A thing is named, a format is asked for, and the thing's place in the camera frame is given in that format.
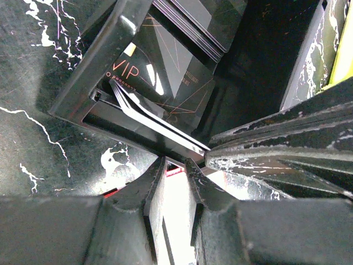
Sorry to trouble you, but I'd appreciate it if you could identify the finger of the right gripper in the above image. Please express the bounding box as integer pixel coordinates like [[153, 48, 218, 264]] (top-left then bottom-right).
[[210, 77, 352, 147], [205, 147, 352, 199]]

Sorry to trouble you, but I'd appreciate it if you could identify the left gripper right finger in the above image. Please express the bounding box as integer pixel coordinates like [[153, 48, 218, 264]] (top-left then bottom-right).
[[185, 158, 250, 264]]

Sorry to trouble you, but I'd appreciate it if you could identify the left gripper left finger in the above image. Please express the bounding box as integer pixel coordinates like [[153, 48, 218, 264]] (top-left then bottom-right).
[[85, 157, 166, 264]]

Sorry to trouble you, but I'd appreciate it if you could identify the red leather card holder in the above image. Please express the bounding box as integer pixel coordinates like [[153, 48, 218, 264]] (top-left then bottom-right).
[[104, 169, 196, 264]]

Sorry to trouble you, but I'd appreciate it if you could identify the black card dispenser box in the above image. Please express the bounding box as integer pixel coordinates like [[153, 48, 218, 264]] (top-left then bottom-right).
[[50, 1, 329, 163]]

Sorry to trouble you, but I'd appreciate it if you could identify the stack of credit cards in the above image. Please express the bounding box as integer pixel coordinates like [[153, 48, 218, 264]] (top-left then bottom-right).
[[153, 0, 248, 62]]

